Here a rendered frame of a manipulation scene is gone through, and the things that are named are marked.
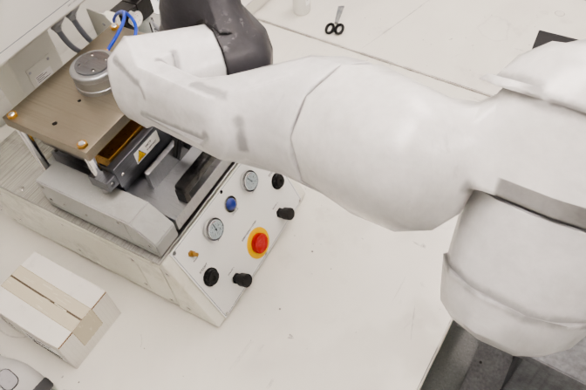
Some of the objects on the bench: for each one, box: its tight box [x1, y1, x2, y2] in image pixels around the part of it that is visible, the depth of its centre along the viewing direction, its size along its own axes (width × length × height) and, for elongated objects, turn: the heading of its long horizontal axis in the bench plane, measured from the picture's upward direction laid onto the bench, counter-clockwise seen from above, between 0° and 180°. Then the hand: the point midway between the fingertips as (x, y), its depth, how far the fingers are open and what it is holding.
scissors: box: [324, 5, 344, 35], centre depth 157 cm, size 14×6×1 cm, turn 171°
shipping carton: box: [0, 251, 121, 369], centre depth 100 cm, size 19×13×9 cm
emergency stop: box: [251, 233, 268, 254], centre depth 107 cm, size 2×4×4 cm, turn 155°
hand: (182, 142), depth 93 cm, fingers closed, pressing on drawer
